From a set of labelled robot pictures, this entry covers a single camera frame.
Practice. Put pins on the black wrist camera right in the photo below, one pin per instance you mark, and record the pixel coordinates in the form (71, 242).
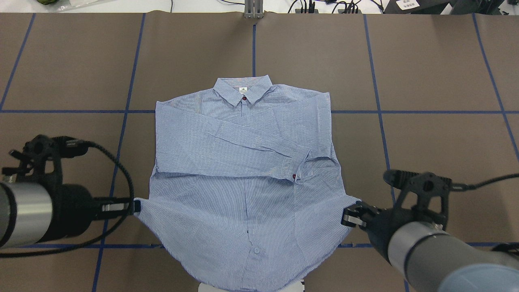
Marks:
(431, 191)

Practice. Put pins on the clear plastic MINI bag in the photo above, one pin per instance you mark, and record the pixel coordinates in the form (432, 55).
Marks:
(66, 4)

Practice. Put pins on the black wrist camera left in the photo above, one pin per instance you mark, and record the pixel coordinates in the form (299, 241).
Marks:
(40, 160)

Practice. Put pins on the blue striped button shirt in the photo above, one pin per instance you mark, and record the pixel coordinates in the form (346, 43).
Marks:
(246, 191)

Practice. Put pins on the green folded cloth pouch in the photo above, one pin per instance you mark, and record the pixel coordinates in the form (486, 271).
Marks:
(47, 2)

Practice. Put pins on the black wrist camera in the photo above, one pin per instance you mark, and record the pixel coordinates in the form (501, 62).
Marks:
(40, 160)
(431, 191)

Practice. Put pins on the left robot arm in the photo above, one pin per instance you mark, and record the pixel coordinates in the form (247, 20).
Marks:
(32, 214)

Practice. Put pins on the aluminium frame post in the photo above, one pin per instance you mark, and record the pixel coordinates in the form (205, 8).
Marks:
(253, 9)

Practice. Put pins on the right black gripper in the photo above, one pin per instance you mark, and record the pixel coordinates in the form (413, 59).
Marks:
(380, 232)

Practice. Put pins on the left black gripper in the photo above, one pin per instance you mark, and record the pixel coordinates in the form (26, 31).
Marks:
(72, 211)

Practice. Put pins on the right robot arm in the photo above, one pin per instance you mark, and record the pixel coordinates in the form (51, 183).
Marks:
(430, 259)

